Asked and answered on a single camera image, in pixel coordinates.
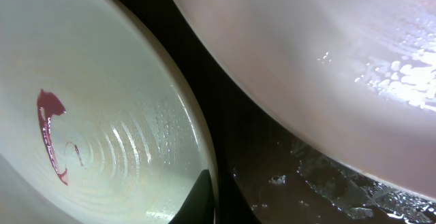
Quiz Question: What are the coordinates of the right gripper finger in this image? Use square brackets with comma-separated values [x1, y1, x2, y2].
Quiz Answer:
[169, 170, 215, 224]

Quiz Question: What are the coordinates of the pink plate with red stain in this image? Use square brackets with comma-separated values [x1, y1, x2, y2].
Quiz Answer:
[173, 0, 435, 199]

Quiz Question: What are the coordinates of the large brown serving tray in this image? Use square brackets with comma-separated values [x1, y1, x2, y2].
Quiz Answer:
[119, 0, 435, 223]

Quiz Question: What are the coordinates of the cream plate with red stain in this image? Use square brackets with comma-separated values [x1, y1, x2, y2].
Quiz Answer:
[1, 0, 217, 223]

